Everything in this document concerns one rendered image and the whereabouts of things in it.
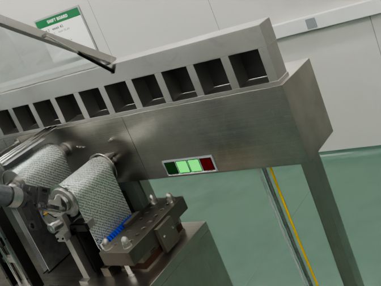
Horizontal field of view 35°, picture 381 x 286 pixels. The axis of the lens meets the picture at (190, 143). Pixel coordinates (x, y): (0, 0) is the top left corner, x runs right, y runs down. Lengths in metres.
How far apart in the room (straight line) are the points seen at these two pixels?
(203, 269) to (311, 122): 0.79
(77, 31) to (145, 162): 3.35
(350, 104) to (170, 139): 2.51
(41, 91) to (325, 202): 1.29
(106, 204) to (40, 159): 0.35
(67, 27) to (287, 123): 3.96
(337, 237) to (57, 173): 1.19
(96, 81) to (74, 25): 3.28
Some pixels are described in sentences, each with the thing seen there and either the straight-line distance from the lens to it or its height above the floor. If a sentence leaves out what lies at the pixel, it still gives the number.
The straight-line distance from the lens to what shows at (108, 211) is 2.52.
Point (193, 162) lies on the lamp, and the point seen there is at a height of 1.20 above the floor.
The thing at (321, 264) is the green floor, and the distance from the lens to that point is 3.72.
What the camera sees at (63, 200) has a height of 1.27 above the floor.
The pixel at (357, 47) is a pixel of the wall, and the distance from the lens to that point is 4.51.
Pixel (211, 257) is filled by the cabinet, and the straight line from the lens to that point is 2.62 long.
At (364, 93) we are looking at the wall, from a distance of 4.63.
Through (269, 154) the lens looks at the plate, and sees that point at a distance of 2.20.
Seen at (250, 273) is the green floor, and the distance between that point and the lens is 3.87.
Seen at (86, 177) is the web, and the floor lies 1.29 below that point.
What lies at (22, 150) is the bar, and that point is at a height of 1.45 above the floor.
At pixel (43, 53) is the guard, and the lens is 2.42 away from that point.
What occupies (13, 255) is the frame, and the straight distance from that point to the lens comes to 2.66.
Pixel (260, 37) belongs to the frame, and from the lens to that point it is 2.02.
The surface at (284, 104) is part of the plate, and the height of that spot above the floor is 1.37.
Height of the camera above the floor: 2.01
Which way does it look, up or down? 18 degrees down
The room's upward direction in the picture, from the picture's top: 23 degrees counter-clockwise
